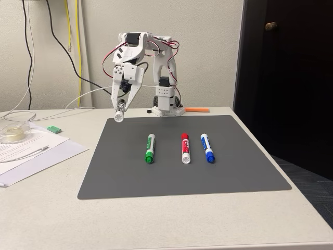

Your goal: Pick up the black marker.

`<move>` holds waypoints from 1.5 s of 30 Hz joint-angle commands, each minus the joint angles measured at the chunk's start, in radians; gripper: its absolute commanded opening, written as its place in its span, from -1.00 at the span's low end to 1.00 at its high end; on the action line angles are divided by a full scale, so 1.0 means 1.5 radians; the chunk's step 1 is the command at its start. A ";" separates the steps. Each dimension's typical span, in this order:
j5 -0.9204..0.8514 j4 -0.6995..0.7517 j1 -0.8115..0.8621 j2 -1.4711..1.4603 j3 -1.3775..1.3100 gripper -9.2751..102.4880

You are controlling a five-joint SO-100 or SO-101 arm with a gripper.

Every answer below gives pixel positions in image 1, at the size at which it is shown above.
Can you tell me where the plain white paper sheet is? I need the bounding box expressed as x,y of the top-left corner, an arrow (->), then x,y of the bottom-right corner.
0,137 -> 89,188

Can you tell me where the green dry-erase marker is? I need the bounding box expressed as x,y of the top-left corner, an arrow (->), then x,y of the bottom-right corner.
144,133 -> 157,164

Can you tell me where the white cable with plug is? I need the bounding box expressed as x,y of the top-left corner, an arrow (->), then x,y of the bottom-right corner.
0,145 -> 50,164

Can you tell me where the thick white cable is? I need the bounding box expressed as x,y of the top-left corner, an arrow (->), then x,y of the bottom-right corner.
33,83 -> 157,122

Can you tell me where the thin white cable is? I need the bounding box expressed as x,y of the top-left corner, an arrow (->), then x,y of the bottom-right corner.
0,0 -> 36,123

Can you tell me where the printed white paper sheet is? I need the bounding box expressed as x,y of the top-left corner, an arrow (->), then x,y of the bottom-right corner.
0,122 -> 71,164

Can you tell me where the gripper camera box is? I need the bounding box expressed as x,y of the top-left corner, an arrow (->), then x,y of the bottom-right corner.
120,79 -> 132,93

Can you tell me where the black dry-erase marker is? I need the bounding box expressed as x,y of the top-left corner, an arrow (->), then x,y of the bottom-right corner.
113,98 -> 126,123

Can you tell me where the orange flat strip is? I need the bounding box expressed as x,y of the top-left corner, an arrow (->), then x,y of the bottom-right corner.
185,107 -> 210,114

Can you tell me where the thin black cable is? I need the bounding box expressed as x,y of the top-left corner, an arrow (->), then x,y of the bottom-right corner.
22,0 -> 34,110

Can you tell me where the thick black cable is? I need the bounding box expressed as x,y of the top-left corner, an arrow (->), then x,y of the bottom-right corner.
46,0 -> 149,96

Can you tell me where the blue dry-erase marker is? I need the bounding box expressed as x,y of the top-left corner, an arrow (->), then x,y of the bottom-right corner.
200,133 -> 216,164

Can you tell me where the red dry-erase marker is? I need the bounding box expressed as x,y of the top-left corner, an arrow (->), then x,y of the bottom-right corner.
181,133 -> 192,165

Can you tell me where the white wall conduit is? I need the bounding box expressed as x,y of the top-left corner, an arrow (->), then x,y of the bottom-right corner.
79,0 -> 94,108

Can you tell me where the short yellow cable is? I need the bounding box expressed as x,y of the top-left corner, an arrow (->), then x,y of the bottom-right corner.
64,0 -> 72,52

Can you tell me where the long yellow cable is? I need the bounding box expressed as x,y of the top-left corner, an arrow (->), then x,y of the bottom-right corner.
75,0 -> 83,108

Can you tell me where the dark door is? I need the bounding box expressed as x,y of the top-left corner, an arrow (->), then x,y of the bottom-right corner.
233,0 -> 333,181

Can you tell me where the dark grey mat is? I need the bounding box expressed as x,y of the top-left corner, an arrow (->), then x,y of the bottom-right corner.
77,115 -> 292,200

